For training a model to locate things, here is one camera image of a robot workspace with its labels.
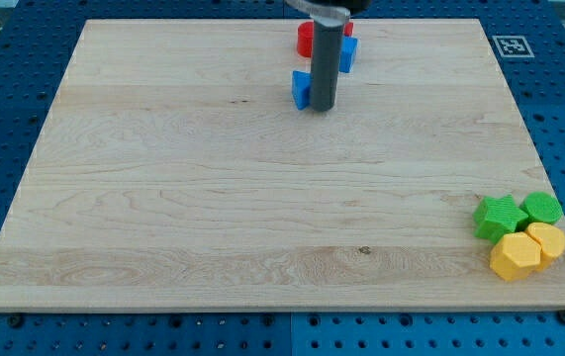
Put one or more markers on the red block behind tool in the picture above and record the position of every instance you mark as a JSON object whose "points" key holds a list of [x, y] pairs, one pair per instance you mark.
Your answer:
{"points": [[348, 29]]}

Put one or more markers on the red cylinder block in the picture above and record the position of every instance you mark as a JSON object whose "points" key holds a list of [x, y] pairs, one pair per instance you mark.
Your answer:
{"points": [[305, 35]]}

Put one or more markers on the wooden board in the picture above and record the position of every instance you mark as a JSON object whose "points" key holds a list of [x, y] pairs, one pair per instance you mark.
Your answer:
{"points": [[173, 173]]}

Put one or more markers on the green star block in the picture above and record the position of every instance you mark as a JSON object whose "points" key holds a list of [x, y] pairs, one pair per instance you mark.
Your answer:
{"points": [[495, 217]]}

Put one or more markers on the white fiducial marker tag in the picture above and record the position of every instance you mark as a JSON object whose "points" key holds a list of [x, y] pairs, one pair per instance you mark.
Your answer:
{"points": [[513, 46]]}

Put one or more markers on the green cylinder block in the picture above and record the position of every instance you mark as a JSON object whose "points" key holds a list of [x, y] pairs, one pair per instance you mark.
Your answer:
{"points": [[540, 207]]}

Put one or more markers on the yellow hexagon block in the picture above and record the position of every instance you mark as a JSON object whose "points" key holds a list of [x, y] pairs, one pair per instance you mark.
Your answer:
{"points": [[515, 256]]}

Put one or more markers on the blue cube block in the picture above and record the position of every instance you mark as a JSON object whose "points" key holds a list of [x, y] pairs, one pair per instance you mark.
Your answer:
{"points": [[348, 54]]}

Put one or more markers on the blue triangle block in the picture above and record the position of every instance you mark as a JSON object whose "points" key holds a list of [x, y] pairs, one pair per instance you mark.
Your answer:
{"points": [[301, 87]]}

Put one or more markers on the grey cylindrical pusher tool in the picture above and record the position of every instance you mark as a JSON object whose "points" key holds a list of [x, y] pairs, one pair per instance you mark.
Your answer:
{"points": [[326, 52]]}

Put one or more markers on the yellow rounded block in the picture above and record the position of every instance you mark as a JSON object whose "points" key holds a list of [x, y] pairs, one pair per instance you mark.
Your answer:
{"points": [[551, 240]]}

